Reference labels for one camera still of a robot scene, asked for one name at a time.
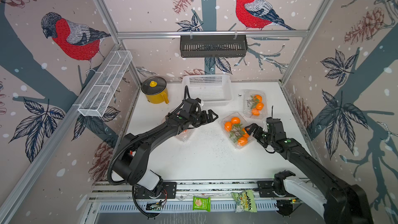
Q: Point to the yellow pot with lid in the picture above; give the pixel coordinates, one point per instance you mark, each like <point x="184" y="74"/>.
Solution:
<point x="155" y="90"/>

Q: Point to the green snack packet large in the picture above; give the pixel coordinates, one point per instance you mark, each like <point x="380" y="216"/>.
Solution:
<point x="245" y="201"/>

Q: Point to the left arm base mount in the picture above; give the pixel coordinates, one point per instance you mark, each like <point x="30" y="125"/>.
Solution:
<point x="163" y="190"/>

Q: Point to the clear clamshell oranges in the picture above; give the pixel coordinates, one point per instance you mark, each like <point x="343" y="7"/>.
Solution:
<point x="185" y="133"/>

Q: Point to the orange on branch middle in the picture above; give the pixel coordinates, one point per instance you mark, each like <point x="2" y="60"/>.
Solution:
<point x="259" y="106"/>

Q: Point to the white wire wall shelf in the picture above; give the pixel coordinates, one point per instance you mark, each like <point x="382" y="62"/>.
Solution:
<point x="100" y="95"/>

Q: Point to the orange on branch near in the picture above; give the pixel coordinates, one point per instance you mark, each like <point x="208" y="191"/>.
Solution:
<point x="255" y="112"/>

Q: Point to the green snack packet small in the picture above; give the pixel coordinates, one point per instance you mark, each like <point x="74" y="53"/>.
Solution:
<point x="201" y="204"/>

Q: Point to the white plastic basket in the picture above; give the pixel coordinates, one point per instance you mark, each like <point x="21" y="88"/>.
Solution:
<point x="213" y="89"/>

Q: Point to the orange on branch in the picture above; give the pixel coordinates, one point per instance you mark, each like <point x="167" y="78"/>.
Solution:
<point x="257" y="98"/>
<point x="255" y="112"/>
<point x="259" y="106"/>

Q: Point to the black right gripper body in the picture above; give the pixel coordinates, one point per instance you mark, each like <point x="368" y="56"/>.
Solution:
<point x="264" y="137"/>

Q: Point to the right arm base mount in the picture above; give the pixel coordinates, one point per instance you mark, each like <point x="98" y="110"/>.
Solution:
<point x="266" y="190"/>

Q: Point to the orange on branch far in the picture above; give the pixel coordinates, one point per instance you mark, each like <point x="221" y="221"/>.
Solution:
<point x="257" y="98"/>

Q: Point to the clear clamshell three oranges branch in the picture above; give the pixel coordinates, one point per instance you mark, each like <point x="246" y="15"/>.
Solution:
<point x="249" y="104"/>

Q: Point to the black hanging wire shelf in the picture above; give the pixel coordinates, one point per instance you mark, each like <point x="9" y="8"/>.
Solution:
<point x="213" y="46"/>

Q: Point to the clear clamshell four oranges branch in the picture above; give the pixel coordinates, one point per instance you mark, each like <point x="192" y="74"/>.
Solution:
<point x="244" y="122"/>

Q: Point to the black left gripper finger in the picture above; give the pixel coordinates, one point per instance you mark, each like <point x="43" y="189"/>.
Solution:
<point x="211" y="116"/>
<point x="206" y="124"/>

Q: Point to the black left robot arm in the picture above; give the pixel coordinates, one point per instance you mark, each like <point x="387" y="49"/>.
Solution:
<point x="130" y="162"/>

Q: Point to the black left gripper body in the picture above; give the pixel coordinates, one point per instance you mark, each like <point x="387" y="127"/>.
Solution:
<point x="200" y="118"/>

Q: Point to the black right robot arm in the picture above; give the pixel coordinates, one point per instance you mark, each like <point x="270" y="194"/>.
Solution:
<point x="336" y="201"/>

